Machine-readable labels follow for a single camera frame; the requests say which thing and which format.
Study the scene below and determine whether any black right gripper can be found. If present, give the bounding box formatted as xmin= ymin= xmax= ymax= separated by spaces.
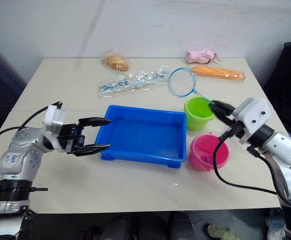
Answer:
xmin=209 ymin=99 xmax=246 ymax=139

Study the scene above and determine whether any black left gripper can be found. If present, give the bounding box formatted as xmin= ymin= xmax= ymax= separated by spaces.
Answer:
xmin=57 ymin=116 xmax=112 ymax=158

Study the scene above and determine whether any blue rimmed fishing net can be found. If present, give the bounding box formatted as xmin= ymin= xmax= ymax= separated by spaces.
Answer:
xmin=169 ymin=66 xmax=214 ymax=103

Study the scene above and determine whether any green plastic bucket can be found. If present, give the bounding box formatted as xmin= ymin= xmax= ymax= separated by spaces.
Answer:
xmin=183 ymin=96 xmax=216 ymax=131

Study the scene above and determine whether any blue plastic tub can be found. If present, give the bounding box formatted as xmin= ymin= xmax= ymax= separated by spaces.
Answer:
xmin=94 ymin=104 xmax=188 ymax=169

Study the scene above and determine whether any pink soft toy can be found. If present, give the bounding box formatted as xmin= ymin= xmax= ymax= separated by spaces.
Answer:
xmin=185 ymin=48 xmax=223 ymax=65

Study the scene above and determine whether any pink plastic bucket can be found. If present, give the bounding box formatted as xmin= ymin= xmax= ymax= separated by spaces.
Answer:
xmin=188 ymin=133 xmax=230 ymax=172

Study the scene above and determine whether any bagged long orange bread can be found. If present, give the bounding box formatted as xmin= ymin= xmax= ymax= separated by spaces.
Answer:
xmin=191 ymin=64 xmax=247 ymax=82

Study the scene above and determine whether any clear plastic bag with parts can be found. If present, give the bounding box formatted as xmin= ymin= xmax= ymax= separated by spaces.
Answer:
xmin=97 ymin=63 xmax=173 ymax=100

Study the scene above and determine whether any black chair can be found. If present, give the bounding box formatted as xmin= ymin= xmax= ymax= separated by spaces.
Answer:
xmin=262 ymin=41 xmax=291 ymax=141

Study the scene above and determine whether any bagged brown bread roll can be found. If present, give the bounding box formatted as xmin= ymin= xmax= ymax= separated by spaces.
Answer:
xmin=100 ymin=49 xmax=131 ymax=73

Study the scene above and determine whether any green patterned cloth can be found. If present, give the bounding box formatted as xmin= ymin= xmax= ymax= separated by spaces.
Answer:
xmin=206 ymin=223 xmax=241 ymax=240

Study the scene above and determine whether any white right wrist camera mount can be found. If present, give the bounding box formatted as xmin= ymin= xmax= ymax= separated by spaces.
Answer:
xmin=231 ymin=97 xmax=271 ymax=141

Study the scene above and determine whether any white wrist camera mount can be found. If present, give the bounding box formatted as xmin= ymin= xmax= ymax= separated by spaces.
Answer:
xmin=42 ymin=101 xmax=69 ymax=135
xmin=231 ymin=97 xmax=271 ymax=141

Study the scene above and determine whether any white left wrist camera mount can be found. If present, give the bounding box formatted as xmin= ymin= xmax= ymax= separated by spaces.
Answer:
xmin=42 ymin=101 xmax=69 ymax=135

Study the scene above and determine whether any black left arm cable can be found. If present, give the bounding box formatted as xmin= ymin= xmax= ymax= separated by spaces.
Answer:
xmin=0 ymin=106 xmax=49 ymax=176

